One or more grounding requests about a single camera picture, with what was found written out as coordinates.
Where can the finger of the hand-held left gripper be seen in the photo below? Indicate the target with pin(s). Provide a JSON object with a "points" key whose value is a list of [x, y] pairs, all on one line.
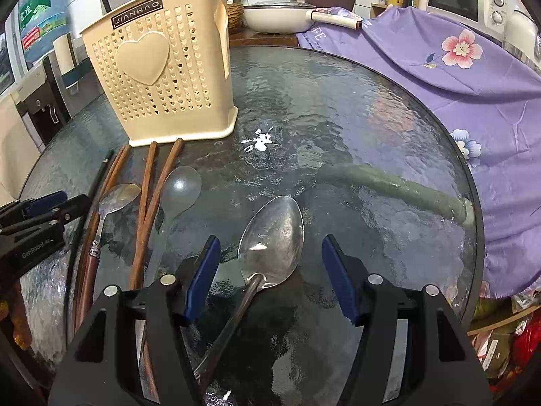
{"points": [[42, 204], [67, 211]]}

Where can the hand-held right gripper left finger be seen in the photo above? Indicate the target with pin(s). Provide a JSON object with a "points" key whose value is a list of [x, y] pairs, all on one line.
{"points": [[205, 279]]}

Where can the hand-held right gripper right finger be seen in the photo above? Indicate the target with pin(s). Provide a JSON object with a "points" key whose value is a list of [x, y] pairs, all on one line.
{"points": [[338, 279]]}

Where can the brown wooden chopstick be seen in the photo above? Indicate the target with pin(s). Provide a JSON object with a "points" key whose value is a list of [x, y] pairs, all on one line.
{"points": [[123, 165], [115, 169], [148, 177], [167, 173]]}

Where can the large metal spoon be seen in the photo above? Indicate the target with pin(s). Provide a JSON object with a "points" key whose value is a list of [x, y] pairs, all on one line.
{"points": [[270, 241]]}

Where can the beige perforated utensil holder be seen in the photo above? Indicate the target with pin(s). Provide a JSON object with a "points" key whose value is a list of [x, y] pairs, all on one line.
{"points": [[169, 93]]}

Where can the person's left hand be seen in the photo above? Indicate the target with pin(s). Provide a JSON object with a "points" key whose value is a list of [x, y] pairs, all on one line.
{"points": [[22, 321]]}

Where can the black chopstick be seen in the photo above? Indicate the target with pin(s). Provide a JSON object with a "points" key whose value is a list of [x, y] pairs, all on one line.
{"points": [[101, 177]]}

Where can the water dispenser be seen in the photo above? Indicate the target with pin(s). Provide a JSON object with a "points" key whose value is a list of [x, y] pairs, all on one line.
{"points": [[42, 114]]}

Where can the translucent plastic spoon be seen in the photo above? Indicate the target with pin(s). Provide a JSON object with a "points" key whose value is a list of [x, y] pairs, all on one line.
{"points": [[181, 190]]}

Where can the green table leg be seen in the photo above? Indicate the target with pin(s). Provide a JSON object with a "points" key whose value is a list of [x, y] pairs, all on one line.
{"points": [[401, 190]]}

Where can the teal cup holder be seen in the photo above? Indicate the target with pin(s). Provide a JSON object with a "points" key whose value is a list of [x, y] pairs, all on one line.
{"points": [[78, 76]]}

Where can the framed window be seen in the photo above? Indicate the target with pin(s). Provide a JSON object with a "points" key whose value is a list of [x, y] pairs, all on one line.
{"points": [[6, 63]]}

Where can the white paper cup tube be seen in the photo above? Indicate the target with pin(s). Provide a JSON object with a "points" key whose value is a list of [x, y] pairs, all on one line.
{"points": [[63, 59]]}

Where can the clear plastic bag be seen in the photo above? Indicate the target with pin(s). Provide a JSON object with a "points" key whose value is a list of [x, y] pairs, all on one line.
{"points": [[490, 346]]}

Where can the blue water jug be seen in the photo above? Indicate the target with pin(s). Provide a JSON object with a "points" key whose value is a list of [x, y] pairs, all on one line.
{"points": [[42, 17]]}

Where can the red plastic bag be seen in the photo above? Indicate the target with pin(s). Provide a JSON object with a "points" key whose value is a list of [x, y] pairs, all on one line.
{"points": [[528, 351]]}

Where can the purple floral cloth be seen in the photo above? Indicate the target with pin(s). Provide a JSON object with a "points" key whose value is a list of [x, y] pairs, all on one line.
{"points": [[422, 93]]}

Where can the dark wooden sink counter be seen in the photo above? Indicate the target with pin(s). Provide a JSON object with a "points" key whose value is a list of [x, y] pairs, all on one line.
{"points": [[262, 40]]}

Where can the white pan with glass lid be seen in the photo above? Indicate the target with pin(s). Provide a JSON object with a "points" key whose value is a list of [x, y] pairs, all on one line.
{"points": [[274, 19]]}

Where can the small wooden box shelf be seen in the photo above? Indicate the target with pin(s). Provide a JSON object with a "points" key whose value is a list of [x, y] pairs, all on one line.
{"points": [[380, 10]]}

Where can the white kettle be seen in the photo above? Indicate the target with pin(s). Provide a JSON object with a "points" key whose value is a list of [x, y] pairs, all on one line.
{"points": [[522, 34]]}

